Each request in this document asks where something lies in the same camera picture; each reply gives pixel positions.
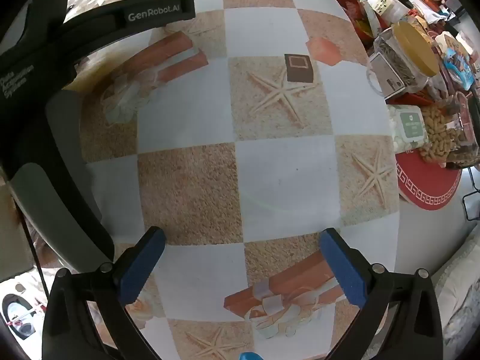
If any white tub with black rim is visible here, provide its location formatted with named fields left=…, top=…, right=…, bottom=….
left=369, top=0, right=413, bottom=27

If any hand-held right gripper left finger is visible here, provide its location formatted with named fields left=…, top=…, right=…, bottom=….
left=42, top=226, right=167, bottom=360

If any container of white candies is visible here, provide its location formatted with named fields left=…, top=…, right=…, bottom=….
left=386, top=103, right=430, bottom=154

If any grey patterned cushion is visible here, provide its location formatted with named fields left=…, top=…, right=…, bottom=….
left=431, top=225, right=480, bottom=346

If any clear bag of peanuts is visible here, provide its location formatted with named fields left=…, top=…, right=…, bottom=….
left=418, top=103, right=469, bottom=164

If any clear bag of brown nuts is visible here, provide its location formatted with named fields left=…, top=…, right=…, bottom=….
left=444, top=94, right=480, bottom=169

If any black metal stand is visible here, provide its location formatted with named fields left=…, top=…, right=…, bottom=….
left=461, top=165, right=480, bottom=222

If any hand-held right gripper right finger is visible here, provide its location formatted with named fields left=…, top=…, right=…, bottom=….
left=319, top=227, right=445, bottom=360

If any clear jar with yellow lid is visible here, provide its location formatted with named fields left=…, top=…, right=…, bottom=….
left=369, top=20, right=441, bottom=100

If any blue snack bag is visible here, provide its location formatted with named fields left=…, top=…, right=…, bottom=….
left=440, top=50, right=476, bottom=91

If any black white round object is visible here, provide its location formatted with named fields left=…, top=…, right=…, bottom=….
left=2, top=292, right=38, bottom=342

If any checkered printed tablecloth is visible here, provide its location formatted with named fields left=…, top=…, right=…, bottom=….
left=64, top=0, right=400, bottom=360

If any red candy wrapper packet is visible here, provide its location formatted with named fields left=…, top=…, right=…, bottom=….
left=334, top=0, right=379, bottom=44

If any red round patterned tray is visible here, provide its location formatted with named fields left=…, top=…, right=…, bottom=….
left=394, top=150, right=463, bottom=211

